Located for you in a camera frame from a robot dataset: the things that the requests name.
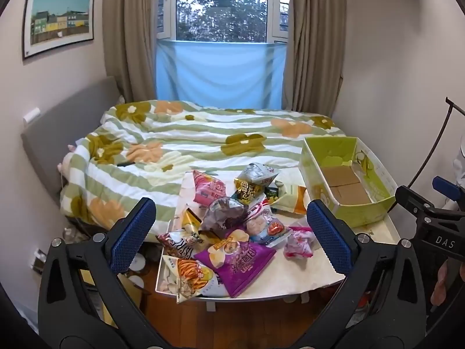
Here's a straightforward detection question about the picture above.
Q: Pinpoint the light green orange snack packet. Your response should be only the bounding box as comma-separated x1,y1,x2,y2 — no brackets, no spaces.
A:
271,182,309,214

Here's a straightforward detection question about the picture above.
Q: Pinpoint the black cable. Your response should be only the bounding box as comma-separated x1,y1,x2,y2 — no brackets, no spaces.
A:
406,97,465,190

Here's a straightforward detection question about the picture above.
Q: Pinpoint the gold black snack packet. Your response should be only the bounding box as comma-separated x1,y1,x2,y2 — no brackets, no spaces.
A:
232,178,266,205

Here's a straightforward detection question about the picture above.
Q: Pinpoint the white orange fries snack bag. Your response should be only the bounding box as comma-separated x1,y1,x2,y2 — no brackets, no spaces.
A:
162,254,228,304

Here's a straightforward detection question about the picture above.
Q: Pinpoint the white blue snack packet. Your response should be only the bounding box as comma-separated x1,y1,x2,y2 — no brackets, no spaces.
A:
245,213,293,245

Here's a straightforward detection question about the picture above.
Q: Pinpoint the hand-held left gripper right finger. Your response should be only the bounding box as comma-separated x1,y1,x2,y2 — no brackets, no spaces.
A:
301,199,426,339

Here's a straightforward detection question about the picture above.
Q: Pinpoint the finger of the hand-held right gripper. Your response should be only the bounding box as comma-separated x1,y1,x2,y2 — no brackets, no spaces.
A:
395,185,465,226
432,176,465,202

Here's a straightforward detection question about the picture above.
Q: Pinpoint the pale pink small snack packet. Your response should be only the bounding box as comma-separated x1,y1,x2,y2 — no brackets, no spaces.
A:
283,227,317,259

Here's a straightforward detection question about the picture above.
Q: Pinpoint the beige curtain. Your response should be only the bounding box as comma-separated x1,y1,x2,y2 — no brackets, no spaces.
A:
102,0,159,104
283,0,346,117

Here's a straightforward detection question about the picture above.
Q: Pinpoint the black white snack packet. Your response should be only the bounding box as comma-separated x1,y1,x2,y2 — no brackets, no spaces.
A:
156,231,205,259

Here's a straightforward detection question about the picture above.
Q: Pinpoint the purple chip bag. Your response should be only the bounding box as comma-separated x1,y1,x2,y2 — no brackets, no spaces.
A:
194,229,277,298

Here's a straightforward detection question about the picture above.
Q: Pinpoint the framed wall picture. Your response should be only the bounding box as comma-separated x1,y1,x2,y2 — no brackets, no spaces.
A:
22,0,96,60

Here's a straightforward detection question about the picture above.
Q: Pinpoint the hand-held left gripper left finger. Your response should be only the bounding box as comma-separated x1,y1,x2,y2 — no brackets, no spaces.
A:
38,197,161,339

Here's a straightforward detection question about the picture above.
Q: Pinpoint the grey bed headboard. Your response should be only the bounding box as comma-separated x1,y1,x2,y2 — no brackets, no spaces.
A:
21,76,122,208

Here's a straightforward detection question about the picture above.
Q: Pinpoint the silver white snack packet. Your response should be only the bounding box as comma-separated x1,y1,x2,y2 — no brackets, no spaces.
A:
238,162,280,190

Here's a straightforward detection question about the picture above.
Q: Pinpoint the green cardboard box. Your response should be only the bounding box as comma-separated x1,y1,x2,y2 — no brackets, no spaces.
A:
298,136,397,228

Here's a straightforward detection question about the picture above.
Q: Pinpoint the brown translucent snack packet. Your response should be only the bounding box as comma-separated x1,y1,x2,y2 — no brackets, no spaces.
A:
200,197,248,232

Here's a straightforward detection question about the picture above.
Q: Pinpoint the pink plush toy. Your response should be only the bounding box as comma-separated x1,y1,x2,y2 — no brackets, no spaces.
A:
56,143,78,173

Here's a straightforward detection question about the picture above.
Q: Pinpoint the floral striped blanket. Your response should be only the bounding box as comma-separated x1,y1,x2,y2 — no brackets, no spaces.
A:
58,100,346,242

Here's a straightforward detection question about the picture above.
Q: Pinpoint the person's right hand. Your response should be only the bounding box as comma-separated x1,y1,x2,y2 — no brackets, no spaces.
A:
430,261,465,306

